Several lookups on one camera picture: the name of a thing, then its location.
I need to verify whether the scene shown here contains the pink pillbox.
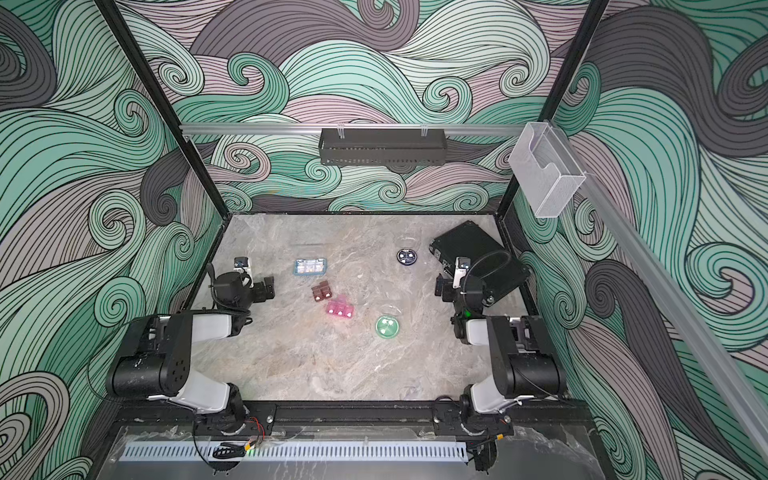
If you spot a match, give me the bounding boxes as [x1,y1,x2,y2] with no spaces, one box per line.
[325,295,355,319]

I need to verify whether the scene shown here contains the green round pillbox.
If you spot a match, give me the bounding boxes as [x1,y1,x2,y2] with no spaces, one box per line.
[375,315,400,339]

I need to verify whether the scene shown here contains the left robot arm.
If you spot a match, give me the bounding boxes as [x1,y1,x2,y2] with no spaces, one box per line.
[105,269,275,435]

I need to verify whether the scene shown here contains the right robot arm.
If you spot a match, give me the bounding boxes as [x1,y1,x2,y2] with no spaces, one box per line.
[435,274,566,436]

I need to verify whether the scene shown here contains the blue rectangular pillbox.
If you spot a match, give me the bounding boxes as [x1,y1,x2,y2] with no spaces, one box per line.
[293,258,327,276]

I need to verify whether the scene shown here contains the black flat case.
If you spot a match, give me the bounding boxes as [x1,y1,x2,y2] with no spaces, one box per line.
[429,220,530,307]

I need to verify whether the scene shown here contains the dark red pillbox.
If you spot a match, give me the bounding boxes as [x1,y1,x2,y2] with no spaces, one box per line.
[311,280,333,302]

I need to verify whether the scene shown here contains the dark round pillbox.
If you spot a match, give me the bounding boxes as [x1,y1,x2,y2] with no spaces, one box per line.
[396,248,418,266]

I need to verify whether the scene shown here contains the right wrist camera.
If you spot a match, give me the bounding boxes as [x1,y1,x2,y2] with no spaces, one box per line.
[452,257,471,289]

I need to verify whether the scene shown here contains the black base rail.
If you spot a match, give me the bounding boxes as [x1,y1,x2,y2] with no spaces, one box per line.
[115,399,593,436]

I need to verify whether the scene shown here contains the clear plastic wall holder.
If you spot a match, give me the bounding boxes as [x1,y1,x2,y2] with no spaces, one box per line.
[509,122,586,219]

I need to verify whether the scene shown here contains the black wall tray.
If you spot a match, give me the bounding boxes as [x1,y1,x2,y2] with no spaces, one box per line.
[318,128,448,172]

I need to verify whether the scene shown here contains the white slotted cable duct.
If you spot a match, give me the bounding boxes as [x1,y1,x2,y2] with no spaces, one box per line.
[118,440,469,463]

